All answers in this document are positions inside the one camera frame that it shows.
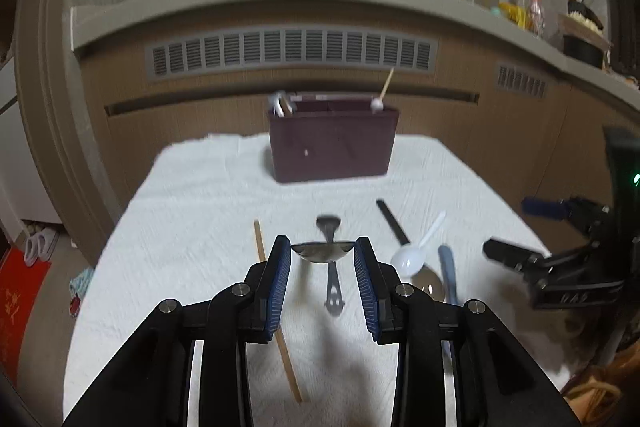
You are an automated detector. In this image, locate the large grey vent grille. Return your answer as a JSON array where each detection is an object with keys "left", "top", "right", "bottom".
[{"left": 144, "top": 28, "right": 439, "bottom": 81}]

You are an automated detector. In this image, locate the teal slipper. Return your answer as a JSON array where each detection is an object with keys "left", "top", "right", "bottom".
[{"left": 67, "top": 267, "right": 96, "bottom": 317}]

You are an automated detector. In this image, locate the yellow packet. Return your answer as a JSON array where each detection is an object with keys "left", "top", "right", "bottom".
[{"left": 499, "top": 2, "right": 529, "bottom": 29}]

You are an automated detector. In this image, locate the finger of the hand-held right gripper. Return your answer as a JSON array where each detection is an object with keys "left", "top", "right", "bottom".
[
  {"left": 482, "top": 237, "right": 552, "bottom": 280},
  {"left": 521, "top": 196, "right": 612, "bottom": 235}
]

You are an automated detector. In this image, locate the white textured towel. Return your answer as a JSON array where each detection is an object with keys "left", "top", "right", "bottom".
[{"left": 62, "top": 132, "right": 577, "bottom": 427}]

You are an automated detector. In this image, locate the grey metal utensil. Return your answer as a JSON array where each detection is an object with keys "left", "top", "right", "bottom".
[{"left": 268, "top": 90, "right": 299, "bottom": 118}]

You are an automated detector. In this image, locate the wooden chopstick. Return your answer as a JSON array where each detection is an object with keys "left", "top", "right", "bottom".
[
  {"left": 253, "top": 220, "right": 304, "bottom": 404},
  {"left": 377, "top": 68, "right": 395, "bottom": 102}
]

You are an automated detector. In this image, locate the black pot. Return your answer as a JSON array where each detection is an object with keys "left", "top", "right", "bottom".
[{"left": 563, "top": 34, "right": 607, "bottom": 69}]

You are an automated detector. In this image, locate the clear bottle orange cap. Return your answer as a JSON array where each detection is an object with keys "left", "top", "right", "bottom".
[{"left": 527, "top": 0, "right": 547, "bottom": 37}]

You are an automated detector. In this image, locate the pair of grey slippers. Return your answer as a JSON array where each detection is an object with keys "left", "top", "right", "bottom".
[{"left": 21, "top": 227, "right": 60, "bottom": 264}]

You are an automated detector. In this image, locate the small grey vent grille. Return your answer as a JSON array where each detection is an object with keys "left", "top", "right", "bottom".
[{"left": 496, "top": 62, "right": 550, "bottom": 101}]

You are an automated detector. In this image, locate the brown bag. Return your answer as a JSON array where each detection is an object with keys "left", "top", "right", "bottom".
[{"left": 562, "top": 347, "right": 640, "bottom": 427}]

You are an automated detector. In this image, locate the white plastic spoon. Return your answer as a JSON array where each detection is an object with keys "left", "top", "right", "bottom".
[{"left": 390, "top": 210, "right": 447, "bottom": 279}]

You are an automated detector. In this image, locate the dark metal utensil cutout handle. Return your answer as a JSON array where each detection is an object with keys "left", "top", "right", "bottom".
[{"left": 316, "top": 215, "right": 346, "bottom": 317}]

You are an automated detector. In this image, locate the black-handled metal spoon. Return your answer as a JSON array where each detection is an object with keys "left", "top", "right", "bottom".
[{"left": 375, "top": 199, "right": 447, "bottom": 304}]

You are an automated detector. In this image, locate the red floor mat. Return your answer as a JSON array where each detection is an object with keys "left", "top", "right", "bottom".
[{"left": 0, "top": 247, "right": 53, "bottom": 388}]

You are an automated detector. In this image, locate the black holder with white utensils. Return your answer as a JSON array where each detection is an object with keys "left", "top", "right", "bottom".
[{"left": 565, "top": 0, "right": 607, "bottom": 35}]

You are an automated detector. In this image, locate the dark purple utensil holder box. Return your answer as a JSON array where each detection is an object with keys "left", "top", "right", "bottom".
[{"left": 267, "top": 93, "right": 400, "bottom": 183}]

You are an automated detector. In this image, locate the white cabinet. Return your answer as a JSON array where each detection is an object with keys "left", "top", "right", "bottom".
[{"left": 0, "top": 54, "right": 63, "bottom": 225}]

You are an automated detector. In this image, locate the blue plastic spoon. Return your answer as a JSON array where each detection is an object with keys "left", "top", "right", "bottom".
[{"left": 438, "top": 245, "right": 459, "bottom": 306}]

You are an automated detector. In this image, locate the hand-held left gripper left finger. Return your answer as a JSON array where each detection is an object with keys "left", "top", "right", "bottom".
[{"left": 62, "top": 235, "right": 293, "bottom": 427}]

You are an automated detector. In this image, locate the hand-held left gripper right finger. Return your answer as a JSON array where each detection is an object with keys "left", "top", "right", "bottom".
[{"left": 353, "top": 236, "right": 582, "bottom": 427}]

